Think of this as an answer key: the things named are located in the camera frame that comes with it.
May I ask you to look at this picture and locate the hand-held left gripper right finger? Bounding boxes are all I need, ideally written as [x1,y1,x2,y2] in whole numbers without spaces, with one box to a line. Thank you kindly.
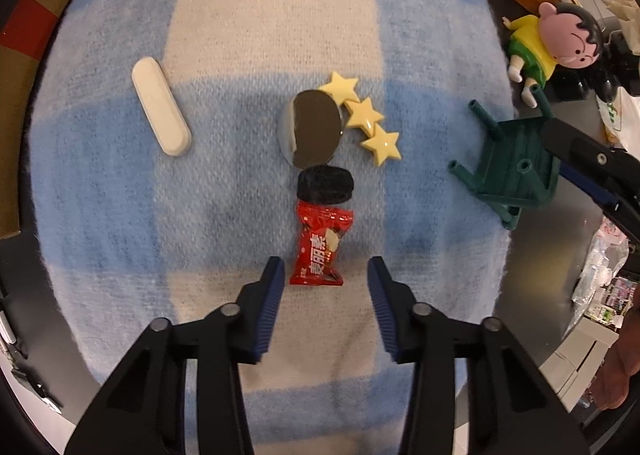
[367,256,591,455]

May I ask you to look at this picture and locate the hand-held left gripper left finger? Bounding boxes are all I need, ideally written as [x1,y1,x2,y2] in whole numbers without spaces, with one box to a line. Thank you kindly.
[65,256,286,455]

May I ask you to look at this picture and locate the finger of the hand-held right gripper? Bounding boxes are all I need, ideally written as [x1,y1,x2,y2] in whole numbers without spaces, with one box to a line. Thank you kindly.
[542,117,640,206]
[602,195,640,223]

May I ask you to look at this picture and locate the green toy stool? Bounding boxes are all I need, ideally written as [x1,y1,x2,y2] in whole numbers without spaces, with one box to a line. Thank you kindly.
[448,84,561,231]

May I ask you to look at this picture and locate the red candy packet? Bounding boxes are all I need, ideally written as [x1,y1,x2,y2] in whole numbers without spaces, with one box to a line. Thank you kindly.
[289,199,355,288]

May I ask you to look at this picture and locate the black hair tie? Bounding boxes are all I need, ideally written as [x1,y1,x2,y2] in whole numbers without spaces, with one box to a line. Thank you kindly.
[296,164,356,204]

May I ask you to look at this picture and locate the small round mirror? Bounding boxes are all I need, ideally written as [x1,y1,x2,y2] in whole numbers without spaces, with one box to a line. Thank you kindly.
[277,89,345,170]

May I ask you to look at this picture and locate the yellow star hair clip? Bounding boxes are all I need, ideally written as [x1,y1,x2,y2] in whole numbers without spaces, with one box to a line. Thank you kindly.
[318,72,403,168]

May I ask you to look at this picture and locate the white oblong tube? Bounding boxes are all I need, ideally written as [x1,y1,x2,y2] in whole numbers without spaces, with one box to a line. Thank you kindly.
[132,57,192,158]

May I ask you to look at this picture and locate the brown cardboard box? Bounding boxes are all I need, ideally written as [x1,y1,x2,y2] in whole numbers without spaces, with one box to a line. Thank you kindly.
[0,0,109,239]

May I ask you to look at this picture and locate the person's right forearm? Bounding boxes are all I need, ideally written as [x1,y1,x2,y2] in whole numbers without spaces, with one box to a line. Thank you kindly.
[595,285,640,412]

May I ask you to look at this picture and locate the clear plastic packets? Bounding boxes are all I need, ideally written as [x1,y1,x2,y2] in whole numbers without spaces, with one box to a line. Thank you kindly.
[569,215,640,342]

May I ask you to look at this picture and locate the white plastic bag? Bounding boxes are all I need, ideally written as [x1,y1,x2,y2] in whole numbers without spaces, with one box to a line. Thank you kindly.
[597,84,640,146]

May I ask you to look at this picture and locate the blue checked blanket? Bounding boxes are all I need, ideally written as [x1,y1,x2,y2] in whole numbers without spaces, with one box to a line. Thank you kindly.
[29,0,517,455]

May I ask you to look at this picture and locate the black vase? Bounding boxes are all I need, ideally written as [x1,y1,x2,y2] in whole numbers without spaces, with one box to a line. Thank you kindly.
[550,32,640,103]

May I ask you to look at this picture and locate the cartoon boy figurine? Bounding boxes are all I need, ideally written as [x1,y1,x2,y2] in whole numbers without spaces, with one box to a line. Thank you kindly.
[502,1,609,108]

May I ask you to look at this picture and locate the white rose bouquet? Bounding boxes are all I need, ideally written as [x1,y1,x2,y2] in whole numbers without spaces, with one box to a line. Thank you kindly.
[602,0,640,36]

